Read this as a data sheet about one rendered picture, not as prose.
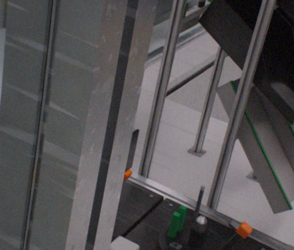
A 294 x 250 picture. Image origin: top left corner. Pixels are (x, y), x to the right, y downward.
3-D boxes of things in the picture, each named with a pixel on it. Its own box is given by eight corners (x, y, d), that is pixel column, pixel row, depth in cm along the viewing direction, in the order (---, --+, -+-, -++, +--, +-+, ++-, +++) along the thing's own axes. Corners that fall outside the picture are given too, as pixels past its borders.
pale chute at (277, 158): (303, 192, 148) (321, 187, 145) (273, 214, 139) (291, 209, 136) (248, 74, 149) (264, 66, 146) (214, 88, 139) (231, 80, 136)
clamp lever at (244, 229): (229, 253, 123) (254, 228, 119) (225, 258, 122) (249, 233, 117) (214, 238, 124) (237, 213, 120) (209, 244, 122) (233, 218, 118)
